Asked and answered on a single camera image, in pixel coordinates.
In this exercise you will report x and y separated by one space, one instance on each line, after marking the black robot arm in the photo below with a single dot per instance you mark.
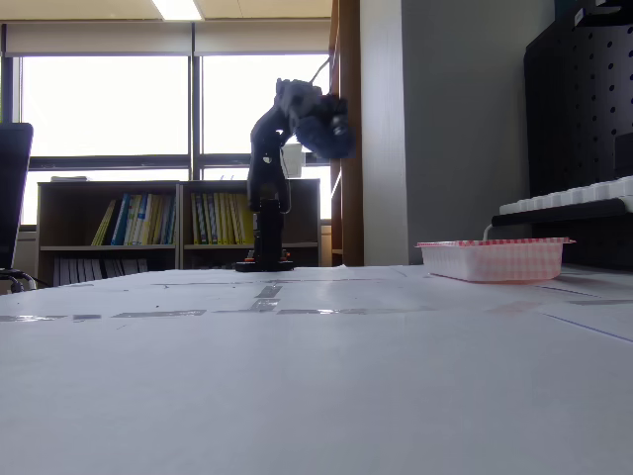
264 173

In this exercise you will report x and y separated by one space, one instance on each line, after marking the pink checkered tray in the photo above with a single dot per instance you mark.
494 259

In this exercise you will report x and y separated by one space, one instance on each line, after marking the white paper sign card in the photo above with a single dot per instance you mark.
294 161

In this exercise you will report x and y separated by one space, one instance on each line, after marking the tall brown wooden shelf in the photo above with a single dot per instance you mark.
350 198

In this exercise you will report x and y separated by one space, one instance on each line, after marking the beige roller blind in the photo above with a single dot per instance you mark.
99 38
262 38

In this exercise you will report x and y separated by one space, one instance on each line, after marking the brown bookshelf with upright books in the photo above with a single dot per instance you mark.
301 218

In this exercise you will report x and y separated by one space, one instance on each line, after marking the ceiling light panel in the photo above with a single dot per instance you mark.
177 9

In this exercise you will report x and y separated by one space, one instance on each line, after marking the short grey tape strip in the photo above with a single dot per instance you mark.
268 291

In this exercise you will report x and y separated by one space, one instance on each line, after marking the long grey tape strip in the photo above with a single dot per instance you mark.
346 311

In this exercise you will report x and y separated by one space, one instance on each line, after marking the blue book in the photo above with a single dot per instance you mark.
120 220

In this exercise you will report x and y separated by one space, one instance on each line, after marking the leaning yellow book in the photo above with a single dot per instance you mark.
104 225

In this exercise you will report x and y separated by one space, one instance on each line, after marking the white keyboard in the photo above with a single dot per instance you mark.
569 197

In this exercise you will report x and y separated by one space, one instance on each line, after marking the black pegboard panel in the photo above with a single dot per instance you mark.
573 109

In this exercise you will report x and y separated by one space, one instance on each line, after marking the stack of papers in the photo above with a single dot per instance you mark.
71 178

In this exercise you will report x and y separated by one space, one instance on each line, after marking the brown bookshelf with leaning books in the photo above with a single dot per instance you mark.
74 222

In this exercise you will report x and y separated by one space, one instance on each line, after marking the black keyboard stand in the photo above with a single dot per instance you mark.
583 232

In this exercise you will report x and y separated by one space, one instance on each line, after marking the black box with label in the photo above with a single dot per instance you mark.
603 12

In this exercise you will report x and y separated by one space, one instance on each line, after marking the dark monitor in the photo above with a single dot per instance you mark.
14 193

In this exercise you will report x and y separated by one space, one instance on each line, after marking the metal monitor stand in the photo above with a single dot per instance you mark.
20 279

